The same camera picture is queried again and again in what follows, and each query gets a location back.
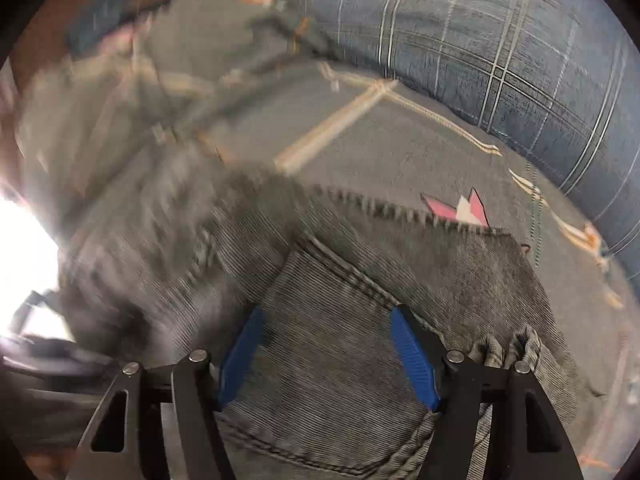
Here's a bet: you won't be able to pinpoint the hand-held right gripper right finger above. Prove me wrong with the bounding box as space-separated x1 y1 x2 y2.
391 305 583 480

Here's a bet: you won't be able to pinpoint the dark blue denim garment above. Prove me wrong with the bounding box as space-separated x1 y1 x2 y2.
67 0 216 56

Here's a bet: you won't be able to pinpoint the grey patterned bedsheet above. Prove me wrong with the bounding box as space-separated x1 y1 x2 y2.
15 0 640 480

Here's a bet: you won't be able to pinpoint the grey denim pants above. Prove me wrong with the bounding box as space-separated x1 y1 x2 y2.
55 160 596 480

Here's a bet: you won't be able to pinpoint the blue plaid pillow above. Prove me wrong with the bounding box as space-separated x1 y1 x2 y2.
260 0 640 261

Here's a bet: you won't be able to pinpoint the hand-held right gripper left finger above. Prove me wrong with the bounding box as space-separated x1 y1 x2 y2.
65 306 265 480

